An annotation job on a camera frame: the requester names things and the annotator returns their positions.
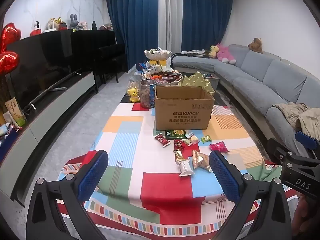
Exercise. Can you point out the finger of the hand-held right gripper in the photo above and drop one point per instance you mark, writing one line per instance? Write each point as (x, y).
(306, 140)
(276, 151)

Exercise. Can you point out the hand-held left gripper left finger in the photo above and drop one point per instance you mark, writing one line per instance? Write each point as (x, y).
(92, 175)

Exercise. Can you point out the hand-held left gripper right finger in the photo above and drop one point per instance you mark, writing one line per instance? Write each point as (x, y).
(223, 177)

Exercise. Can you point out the silver white snack packet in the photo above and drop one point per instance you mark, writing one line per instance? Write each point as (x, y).
(185, 167)

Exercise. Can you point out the green yellow candy packet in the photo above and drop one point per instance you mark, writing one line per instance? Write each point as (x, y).
(205, 138)

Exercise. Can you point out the clear packet with white cake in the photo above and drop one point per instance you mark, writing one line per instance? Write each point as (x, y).
(193, 138)

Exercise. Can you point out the green cracker packet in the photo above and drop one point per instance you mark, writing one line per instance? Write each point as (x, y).
(176, 134)

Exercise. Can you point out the red white snack packet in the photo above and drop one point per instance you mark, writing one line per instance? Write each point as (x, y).
(162, 140)

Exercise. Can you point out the brown cardboard box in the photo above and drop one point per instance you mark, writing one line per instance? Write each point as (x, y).
(182, 110)

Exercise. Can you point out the person's right hand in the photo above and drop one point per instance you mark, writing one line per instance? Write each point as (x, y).
(308, 220)

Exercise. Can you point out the beige gold snack packet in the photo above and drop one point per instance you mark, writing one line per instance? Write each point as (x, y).
(196, 158)
(205, 163)

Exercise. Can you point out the pink snack packet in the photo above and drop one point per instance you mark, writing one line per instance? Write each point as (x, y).
(218, 147)

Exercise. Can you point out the light green snack packet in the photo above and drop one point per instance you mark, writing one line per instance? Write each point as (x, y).
(187, 142)

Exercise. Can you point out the red foil candy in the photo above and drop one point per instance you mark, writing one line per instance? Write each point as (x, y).
(179, 145)

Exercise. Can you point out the colourful patchwork tablecloth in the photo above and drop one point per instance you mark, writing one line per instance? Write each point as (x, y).
(140, 135)

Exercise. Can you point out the grey corner sofa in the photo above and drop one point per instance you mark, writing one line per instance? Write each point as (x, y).
(275, 75)

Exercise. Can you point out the grey television cabinet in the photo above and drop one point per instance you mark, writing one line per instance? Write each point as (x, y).
(57, 110)

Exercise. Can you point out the yellow bear figure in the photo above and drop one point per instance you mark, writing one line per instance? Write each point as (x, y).
(133, 95)

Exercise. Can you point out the grey remote control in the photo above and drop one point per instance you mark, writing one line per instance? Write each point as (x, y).
(58, 88)

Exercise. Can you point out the grey side table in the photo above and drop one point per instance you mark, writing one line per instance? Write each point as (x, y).
(211, 81)

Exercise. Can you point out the clear jar of nuts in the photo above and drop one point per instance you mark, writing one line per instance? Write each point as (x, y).
(148, 95)

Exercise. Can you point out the gold gift box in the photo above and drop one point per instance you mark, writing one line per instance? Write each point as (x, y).
(197, 82)

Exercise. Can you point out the paper gift bag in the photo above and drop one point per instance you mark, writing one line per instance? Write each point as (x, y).
(15, 111)

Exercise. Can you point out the clear plastic bag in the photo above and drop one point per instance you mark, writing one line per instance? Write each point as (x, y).
(135, 81)

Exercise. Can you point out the brown teddy bear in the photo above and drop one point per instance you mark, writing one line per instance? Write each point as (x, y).
(255, 45)

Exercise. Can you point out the pink plush toy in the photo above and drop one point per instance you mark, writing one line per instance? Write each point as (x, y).
(225, 53)

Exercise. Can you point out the snack tray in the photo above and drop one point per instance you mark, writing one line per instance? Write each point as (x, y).
(165, 76)

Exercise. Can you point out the yellow plush toy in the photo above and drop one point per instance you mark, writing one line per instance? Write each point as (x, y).
(213, 51)

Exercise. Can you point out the black television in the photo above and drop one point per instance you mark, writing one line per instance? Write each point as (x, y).
(37, 67)

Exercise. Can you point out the white plastic bag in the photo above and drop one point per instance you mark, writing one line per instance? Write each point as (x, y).
(169, 63)

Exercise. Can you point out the clutter of papers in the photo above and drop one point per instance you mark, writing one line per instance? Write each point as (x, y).
(195, 53)

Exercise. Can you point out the black upright piano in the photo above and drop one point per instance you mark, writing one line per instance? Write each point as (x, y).
(100, 47)

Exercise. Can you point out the white lotus bowl stand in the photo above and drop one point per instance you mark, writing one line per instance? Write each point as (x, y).
(157, 54)

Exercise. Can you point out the red heart balloon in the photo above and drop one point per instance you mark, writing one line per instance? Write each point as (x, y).
(7, 62)
(10, 36)

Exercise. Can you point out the brown ornament pile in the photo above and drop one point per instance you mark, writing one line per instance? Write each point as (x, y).
(106, 26)

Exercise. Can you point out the black cone ornament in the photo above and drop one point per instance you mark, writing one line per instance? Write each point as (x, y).
(94, 25)

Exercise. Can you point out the small plush toy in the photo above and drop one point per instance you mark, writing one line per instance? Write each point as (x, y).
(83, 25)

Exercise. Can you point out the blue curtain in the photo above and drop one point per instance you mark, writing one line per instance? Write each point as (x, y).
(132, 25)
(207, 17)

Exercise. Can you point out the small red box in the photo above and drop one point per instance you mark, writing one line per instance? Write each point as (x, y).
(63, 26)

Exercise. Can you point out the white router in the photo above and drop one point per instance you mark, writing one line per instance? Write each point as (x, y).
(51, 27)

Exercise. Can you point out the grey rabbit plush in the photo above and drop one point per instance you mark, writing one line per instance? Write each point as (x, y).
(73, 22)

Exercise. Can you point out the grey sheer curtain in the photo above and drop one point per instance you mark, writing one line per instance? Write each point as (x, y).
(170, 17)

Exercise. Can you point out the white security camera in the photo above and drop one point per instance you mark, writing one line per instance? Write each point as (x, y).
(37, 27)

